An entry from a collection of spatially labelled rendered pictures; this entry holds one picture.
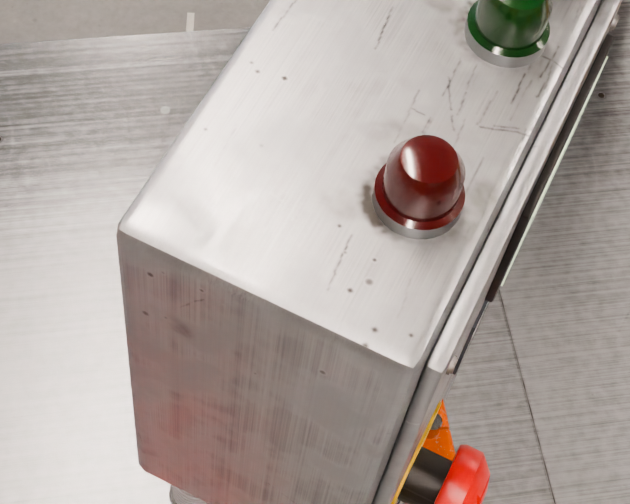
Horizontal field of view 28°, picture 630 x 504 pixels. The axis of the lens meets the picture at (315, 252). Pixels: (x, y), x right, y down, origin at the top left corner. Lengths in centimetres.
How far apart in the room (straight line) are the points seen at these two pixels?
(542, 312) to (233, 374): 73
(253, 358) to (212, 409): 5
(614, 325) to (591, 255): 7
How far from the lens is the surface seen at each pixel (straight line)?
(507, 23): 38
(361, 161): 36
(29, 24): 234
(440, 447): 63
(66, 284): 108
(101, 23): 233
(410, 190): 34
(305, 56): 39
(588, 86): 42
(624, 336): 112
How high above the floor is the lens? 177
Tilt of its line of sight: 59 degrees down
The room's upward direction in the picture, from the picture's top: 10 degrees clockwise
